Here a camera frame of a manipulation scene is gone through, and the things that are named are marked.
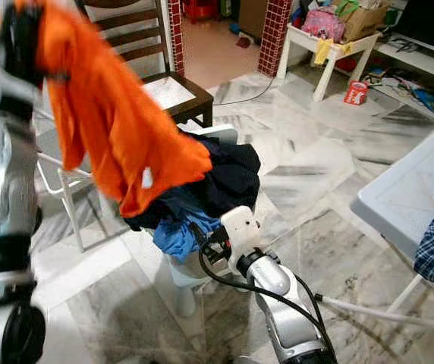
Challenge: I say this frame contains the red tiled pillar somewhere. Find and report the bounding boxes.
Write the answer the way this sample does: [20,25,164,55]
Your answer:
[256,0,294,77]

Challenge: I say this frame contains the black television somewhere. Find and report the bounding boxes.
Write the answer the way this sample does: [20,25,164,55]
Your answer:
[395,0,434,54]

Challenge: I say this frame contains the white metal table legs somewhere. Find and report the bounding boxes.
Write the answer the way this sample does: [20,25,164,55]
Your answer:
[316,277,434,364]

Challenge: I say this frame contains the grey folding table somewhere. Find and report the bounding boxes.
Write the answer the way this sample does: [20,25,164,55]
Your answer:
[350,114,434,297]

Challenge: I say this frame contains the pink bag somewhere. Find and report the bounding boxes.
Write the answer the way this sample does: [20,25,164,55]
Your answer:
[302,8,347,40]

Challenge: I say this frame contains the brown cardboard box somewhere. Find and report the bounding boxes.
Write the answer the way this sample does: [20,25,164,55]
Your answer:
[338,0,392,42]

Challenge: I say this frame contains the small white table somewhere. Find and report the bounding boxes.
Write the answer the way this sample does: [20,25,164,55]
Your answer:
[278,23,381,103]

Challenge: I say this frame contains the orange shirt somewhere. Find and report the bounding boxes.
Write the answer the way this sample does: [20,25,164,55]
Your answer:
[31,0,212,219]

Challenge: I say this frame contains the navy garment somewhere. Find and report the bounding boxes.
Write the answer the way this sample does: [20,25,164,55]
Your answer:
[126,133,262,232]

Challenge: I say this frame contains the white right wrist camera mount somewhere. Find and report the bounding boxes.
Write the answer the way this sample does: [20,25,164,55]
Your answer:
[221,206,263,255]

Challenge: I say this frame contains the white television stand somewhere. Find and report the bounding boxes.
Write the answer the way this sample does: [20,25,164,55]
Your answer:
[373,34,434,84]

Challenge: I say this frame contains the red can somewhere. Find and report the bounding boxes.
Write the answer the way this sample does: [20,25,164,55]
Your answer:
[344,80,370,105]

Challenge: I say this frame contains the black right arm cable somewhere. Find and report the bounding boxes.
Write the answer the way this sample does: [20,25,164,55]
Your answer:
[188,224,339,357]

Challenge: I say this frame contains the dark wooden chair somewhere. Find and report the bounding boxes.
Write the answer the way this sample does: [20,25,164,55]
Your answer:
[80,0,214,130]

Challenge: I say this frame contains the blue garment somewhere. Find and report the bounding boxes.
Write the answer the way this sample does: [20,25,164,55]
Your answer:
[153,209,222,262]

